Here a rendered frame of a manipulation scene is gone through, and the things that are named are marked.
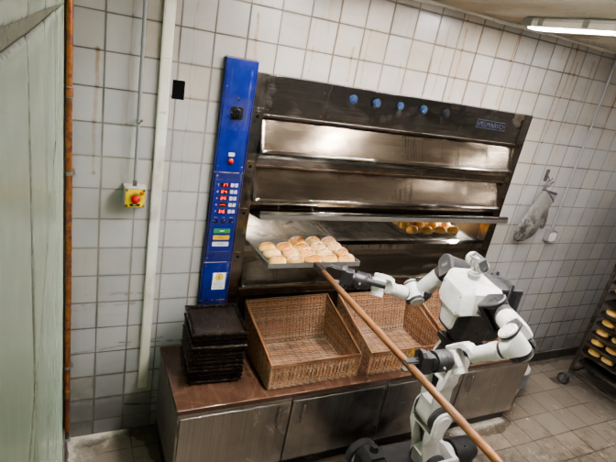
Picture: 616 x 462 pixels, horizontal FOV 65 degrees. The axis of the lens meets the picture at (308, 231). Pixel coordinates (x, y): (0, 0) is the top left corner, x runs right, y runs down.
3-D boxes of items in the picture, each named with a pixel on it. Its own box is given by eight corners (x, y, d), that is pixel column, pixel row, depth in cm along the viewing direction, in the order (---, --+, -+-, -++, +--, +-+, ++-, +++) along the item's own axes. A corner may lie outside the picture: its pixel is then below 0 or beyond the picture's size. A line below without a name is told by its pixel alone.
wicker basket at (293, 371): (236, 338, 291) (243, 298, 281) (320, 329, 317) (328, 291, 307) (266, 391, 251) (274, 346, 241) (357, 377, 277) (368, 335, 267)
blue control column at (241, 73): (144, 275, 458) (160, 33, 383) (161, 275, 465) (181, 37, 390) (184, 423, 299) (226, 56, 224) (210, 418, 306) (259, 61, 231)
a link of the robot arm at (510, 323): (547, 349, 178) (525, 325, 200) (528, 322, 177) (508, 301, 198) (519, 366, 180) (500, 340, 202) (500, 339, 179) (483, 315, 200)
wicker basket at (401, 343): (327, 329, 318) (335, 291, 309) (398, 322, 344) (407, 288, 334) (365, 377, 278) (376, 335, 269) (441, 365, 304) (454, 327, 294)
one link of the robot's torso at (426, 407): (429, 408, 267) (454, 336, 251) (450, 432, 253) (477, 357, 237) (407, 412, 261) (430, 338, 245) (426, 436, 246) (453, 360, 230)
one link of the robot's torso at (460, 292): (475, 318, 258) (495, 257, 246) (511, 357, 227) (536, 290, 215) (423, 315, 251) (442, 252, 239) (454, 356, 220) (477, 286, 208)
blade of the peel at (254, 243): (358, 266, 273) (360, 261, 272) (267, 269, 248) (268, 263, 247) (331, 239, 302) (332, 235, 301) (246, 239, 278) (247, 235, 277)
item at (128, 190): (121, 203, 233) (122, 182, 230) (143, 203, 238) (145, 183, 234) (123, 208, 227) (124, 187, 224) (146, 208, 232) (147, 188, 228)
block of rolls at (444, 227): (365, 204, 388) (366, 198, 386) (412, 206, 409) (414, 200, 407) (409, 235, 337) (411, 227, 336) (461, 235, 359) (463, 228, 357)
